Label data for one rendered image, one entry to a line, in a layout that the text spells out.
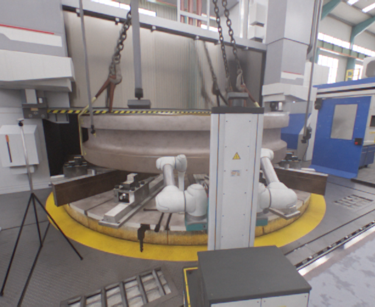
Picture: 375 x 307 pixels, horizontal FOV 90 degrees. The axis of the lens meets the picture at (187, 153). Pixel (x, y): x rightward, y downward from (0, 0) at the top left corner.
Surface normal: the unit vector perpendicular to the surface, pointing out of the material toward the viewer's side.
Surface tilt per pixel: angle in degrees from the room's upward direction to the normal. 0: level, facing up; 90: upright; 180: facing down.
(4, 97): 90
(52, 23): 90
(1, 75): 90
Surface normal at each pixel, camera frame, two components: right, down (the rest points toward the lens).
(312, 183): -0.63, 0.15
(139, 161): -0.26, 0.18
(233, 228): 0.11, 0.19
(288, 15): 0.46, 0.17
